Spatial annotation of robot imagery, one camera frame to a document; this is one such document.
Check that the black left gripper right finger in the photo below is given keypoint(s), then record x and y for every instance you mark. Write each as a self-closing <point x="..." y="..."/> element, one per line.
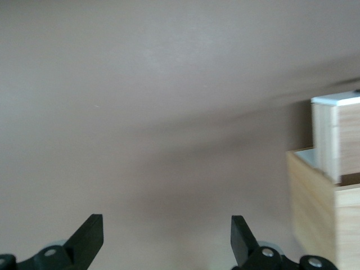
<point x="242" y="239"/>

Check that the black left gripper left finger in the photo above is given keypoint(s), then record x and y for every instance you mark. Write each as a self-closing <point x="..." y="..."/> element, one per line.
<point x="87" y="239"/>

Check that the wooden block with white top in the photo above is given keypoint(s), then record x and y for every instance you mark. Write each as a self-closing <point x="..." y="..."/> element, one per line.
<point x="332" y="135"/>

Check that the light wooden drawer cabinet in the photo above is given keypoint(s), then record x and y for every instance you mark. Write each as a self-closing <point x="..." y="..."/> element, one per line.
<point x="315" y="208"/>

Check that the brown table cover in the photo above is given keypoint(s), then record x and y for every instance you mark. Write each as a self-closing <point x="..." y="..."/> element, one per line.
<point x="140" y="98"/>

